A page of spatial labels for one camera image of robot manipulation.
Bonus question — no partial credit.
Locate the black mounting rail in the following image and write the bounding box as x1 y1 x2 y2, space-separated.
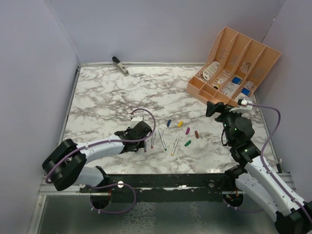
80 173 237 203

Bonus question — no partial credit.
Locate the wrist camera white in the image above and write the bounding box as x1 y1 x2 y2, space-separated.
130 114 144 128
230 97 253 114

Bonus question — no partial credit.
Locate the green pen cap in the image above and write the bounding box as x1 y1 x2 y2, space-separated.
184 140 192 147

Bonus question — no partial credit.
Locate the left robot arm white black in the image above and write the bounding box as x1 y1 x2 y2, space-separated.
42 121 152 193

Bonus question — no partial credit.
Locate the peach desk file organizer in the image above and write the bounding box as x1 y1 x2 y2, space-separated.
186 27 281 106

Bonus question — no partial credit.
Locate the red marker pen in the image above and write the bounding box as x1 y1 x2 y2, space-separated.
151 132 156 149

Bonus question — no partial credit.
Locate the white red box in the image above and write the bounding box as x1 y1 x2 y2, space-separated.
244 81 254 91

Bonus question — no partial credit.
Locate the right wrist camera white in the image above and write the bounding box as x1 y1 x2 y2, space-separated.
230 97 253 114

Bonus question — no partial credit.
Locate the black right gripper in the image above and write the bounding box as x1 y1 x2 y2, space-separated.
206 100 245 144

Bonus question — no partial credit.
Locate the grey black stapler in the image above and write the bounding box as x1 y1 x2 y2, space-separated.
112 56 129 76

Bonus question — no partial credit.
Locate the white card packet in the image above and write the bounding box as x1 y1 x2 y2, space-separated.
220 82 239 97

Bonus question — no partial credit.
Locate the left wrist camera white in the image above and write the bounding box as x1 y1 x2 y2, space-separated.
130 114 144 128

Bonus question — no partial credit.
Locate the yellow marker pen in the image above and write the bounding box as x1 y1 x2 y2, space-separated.
171 134 180 156

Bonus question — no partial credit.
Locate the white oval tag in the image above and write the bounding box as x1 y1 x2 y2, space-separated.
202 61 220 81

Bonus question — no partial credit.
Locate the green marker pen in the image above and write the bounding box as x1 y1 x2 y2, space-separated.
158 129 167 151

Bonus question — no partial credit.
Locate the blue eraser box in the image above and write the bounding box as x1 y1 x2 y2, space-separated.
241 88 250 96
232 76 243 85

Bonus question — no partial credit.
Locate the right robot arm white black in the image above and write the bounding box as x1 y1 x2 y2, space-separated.
206 99 312 234

